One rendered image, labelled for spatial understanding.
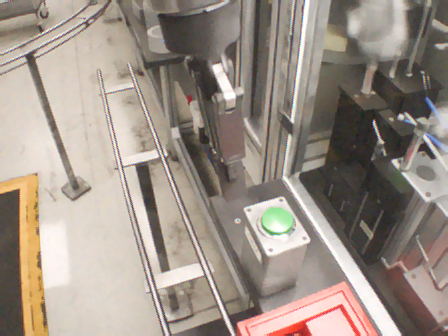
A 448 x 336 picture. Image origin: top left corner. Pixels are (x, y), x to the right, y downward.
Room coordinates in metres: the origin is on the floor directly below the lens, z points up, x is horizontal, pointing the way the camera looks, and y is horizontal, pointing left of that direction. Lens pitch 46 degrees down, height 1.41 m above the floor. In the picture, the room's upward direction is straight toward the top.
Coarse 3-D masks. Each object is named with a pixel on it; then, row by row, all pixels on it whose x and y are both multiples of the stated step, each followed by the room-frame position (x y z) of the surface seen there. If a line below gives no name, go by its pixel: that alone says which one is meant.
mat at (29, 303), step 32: (0, 192) 1.24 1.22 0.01; (32, 192) 1.25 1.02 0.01; (0, 224) 1.03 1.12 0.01; (32, 224) 1.04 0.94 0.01; (0, 256) 0.84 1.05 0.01; (32, 256) 0.86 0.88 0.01; (0, 288) 0.67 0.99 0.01; (32, 288) 0.69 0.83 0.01; (0, 320) 0.52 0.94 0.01; (32, 320) 0.54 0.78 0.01
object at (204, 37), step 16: (160, 16) 0.34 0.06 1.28; (192, 16) 0.31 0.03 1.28; (208, 16) 0.31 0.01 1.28; (224, 16) 0.32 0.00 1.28; (176, 32) 0.31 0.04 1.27; (192, 32) 0.31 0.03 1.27; (208, 32) 0.31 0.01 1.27; (224, 32) 0.32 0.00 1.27; (240, 32) 0.34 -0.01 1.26; (176, 48) 0.31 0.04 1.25; (192, 48) 0.31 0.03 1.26; (208, 48) 0.31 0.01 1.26; (224, 48) 0.31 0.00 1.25; (208, 64) 0.30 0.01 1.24; (224, 64) 0.31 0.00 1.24; (208, 80) 0.30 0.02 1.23; (208, 96) 0.32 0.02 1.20
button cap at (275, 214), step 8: (272, 208) 0.31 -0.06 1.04; (280, 208) 0.31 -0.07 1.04; (264, 216) 0.30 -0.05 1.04; (272, 216) 0.30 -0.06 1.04; (280, 216) 0.30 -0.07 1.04; (288, 216) 0.30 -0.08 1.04; (264, 224) 0.28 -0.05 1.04; (272, 224) 0.28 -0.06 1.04; (280, 224) 0.28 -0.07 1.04; (288, 224) 0.28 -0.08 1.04; (272, 232) 0.27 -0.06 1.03; (280, 232) 0.27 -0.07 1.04
